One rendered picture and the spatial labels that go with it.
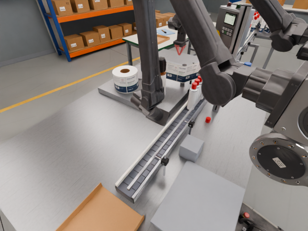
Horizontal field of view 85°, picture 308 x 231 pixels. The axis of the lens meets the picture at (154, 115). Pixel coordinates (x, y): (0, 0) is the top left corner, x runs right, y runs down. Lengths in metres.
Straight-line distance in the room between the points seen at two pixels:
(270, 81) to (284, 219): 1.74
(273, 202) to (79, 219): 1.69
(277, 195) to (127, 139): 1.58
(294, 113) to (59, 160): 1.05
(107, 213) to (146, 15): 0.78
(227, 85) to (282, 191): 1.86
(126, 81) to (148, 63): 0.78
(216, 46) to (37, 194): 0.98
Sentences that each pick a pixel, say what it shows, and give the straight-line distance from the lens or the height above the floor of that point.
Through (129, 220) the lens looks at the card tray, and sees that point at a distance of 0.85.
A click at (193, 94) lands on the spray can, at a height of 1.02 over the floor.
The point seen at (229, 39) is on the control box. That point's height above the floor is 1.34.
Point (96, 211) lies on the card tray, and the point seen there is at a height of 0.83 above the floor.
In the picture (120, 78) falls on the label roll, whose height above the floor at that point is 1.01.
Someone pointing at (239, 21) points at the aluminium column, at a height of 1.43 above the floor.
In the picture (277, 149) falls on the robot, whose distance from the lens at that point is 0.71.
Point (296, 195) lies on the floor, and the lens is 2.24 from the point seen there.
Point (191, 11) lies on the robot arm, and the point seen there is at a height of 1.57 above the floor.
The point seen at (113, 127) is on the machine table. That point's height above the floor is 0.83.
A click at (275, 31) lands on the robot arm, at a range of 0.87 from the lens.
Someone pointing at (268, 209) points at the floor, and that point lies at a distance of 2.02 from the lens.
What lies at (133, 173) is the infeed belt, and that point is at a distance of 0.89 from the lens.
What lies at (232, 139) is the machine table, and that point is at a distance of 1.17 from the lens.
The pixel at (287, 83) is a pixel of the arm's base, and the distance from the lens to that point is 0.39.
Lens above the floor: 1.64
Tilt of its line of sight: 41 degrees down
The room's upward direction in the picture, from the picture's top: 1 degrees counter-clockwise
